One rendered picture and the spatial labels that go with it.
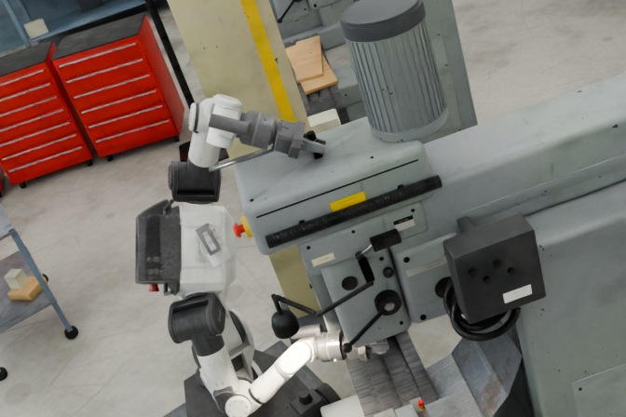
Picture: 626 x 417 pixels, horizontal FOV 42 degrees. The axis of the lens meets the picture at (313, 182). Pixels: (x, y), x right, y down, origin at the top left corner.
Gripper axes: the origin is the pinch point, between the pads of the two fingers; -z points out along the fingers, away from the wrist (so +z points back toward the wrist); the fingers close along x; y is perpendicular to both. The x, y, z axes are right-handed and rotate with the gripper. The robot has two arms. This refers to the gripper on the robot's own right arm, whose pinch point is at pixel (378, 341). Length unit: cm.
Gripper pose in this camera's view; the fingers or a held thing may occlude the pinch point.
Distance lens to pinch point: 247.0
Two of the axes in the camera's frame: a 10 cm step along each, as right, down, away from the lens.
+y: 2.7, 8.2, 5.1
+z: -9.6, 1.6, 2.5
